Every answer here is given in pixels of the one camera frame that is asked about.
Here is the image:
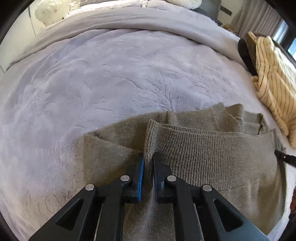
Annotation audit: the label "black round cushion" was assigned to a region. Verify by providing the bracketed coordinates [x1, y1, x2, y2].
[238, 39, 257, 76]

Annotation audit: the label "cream striped fluffy garment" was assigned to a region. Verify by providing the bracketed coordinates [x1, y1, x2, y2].
[244, 32, 295, 148]

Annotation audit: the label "grey window curtain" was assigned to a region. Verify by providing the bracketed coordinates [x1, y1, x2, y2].
[230, 0, 283, 38]

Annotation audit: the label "white wardrobe doors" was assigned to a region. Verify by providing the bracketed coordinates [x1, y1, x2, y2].
[1, 1, 45, 77]

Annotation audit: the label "person's right hand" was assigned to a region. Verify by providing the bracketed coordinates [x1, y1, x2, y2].
[289, 189, 296, 220]

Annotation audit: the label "grey-brown knitted sweater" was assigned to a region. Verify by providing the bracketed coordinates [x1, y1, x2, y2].
[75, 103, 286, 240]

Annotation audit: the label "white fluffy pillow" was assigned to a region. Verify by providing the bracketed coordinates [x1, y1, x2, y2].
[166, 0, 202, 9]

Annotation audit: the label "white patterned plush pillow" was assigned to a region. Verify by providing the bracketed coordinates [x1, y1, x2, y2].
[35, 0, 80, 27]

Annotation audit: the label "black framed window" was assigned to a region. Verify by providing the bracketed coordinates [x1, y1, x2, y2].
[272, 20, 296, 59]

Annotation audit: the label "lilac plush bed blanket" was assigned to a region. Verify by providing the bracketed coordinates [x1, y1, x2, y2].
[1, 1, 295, 240]

